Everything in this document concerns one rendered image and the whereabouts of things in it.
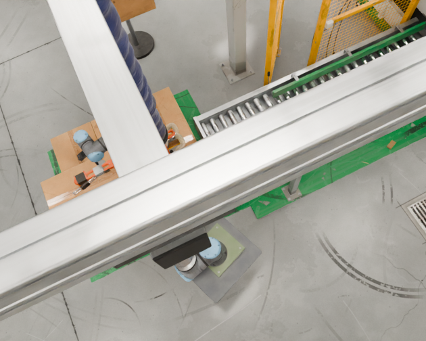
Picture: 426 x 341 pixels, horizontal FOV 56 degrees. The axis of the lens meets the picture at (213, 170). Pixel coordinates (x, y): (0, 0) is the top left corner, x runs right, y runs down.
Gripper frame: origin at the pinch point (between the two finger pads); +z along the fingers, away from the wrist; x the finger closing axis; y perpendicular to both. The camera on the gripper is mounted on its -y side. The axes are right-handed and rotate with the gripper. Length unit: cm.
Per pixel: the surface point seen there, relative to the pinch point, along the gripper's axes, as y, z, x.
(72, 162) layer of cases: -32, 67, 47
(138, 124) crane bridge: 40, -183, -102
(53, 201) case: -46, 27, 0
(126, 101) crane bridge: 40, -183, -96
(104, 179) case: -5.2, 27.4, -2.2
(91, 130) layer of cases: -6, 67, 69
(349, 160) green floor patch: 205, 122, -51
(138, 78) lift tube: 49, -74, -8
